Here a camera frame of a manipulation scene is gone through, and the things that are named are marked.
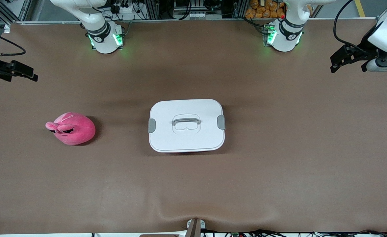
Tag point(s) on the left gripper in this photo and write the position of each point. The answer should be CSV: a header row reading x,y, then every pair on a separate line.
x,y
363,46

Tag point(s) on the pink plush toy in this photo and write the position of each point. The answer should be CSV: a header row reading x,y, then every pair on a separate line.
x,y
75,130

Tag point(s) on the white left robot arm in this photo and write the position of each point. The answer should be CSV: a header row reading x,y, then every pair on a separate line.
x,y
285,36

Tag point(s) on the orange items pile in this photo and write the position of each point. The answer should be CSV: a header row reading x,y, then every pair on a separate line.
x,y
262,10

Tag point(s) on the white power strip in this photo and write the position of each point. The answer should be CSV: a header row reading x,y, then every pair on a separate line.
x,y
124,11

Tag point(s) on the brown table mat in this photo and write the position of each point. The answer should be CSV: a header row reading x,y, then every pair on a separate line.
x,y
279,171

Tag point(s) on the aluminium frame profile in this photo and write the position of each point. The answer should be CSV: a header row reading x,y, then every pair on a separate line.
x,y
9,11

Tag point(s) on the aluminium table edge rail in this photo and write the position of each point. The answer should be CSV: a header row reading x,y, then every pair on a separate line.
x,y
187,20

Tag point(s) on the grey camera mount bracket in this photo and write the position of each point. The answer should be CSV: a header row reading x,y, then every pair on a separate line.
x,y
195,227

